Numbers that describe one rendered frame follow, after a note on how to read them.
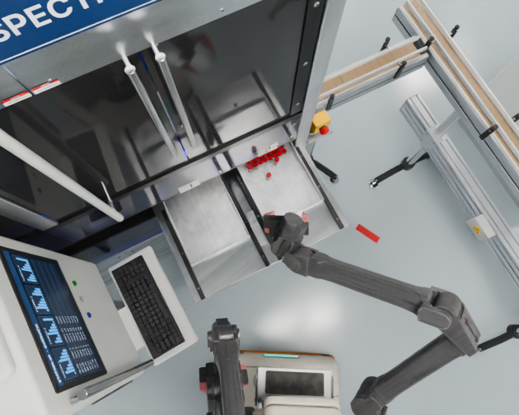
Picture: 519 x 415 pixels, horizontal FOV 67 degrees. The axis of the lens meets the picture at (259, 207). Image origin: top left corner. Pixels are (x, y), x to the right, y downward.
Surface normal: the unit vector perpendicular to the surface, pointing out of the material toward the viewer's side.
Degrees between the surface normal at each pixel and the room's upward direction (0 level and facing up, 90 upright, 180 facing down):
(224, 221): 0
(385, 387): 41
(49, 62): 90
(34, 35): 90
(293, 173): 0
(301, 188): 0
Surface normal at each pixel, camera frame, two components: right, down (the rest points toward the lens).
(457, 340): -0.58, 0.29
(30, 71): 0.45, 0.86
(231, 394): 0.07, -0.83
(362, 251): 0.00, -0.25
